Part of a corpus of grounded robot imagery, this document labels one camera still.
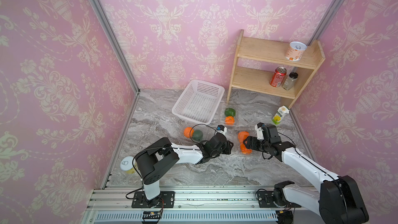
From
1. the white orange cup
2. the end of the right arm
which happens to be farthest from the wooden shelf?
the end of the right arm

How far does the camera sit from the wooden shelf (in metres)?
0.76

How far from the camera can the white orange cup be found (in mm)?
728

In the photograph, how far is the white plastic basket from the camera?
1.07 meters

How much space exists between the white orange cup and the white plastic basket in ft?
1.49

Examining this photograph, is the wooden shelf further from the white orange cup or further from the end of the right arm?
the end of the right arm
